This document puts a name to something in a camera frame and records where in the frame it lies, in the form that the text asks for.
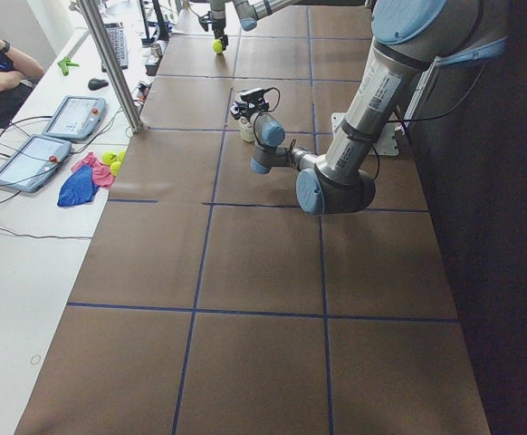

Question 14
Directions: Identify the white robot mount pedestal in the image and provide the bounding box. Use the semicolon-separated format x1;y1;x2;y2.
331;112;400;157

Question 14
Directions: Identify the blue cloth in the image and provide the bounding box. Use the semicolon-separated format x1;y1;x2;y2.
57;165;99;208

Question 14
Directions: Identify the spare tennis ball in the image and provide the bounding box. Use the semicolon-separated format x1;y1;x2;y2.
110;161;121;177
101;151;118;166

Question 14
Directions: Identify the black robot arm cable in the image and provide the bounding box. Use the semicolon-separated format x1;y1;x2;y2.
250;86;283;146

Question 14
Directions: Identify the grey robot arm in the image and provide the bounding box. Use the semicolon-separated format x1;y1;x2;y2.
230;1;510;215
197;0;377;53

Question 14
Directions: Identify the clear plastic ball tube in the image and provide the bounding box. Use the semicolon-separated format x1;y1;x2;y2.
237;117;255;143

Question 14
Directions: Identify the far teach pendant tablet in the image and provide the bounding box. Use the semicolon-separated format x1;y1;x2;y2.
43;95;107;141

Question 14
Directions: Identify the pink cloth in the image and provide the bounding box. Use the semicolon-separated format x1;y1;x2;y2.
71;151;115;188

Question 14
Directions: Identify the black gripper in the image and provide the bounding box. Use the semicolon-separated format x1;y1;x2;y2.
211;17;228;49
229;101;258;120

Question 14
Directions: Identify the aluminium frame post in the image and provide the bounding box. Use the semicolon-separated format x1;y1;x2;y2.
77;0;143;134

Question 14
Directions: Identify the teach pendant tablet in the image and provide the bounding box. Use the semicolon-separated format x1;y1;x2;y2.
43;95;107;141
0;134;72;193

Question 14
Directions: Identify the spare tennis ball upper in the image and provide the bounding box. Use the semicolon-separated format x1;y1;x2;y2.
101;151;118;166

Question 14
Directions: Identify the yellow tennis ball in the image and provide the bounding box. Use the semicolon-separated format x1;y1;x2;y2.
212;39;225;55

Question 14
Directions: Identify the small metal cup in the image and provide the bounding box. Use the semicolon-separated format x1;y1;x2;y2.
149;42;164;58

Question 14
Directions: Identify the near teach pendant tablet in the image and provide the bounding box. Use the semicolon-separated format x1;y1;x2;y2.
0;134;72;193

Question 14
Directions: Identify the green plastic clamp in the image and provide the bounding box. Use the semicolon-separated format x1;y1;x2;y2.
57;56;80;76

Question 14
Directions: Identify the black keyboard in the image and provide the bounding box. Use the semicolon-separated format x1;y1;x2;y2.
105;23;129;70

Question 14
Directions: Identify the spare tennis ball lower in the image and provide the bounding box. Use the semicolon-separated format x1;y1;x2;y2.
110;161;121;177

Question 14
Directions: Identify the black computer mouse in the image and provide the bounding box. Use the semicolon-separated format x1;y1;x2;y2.
87;78;109;91

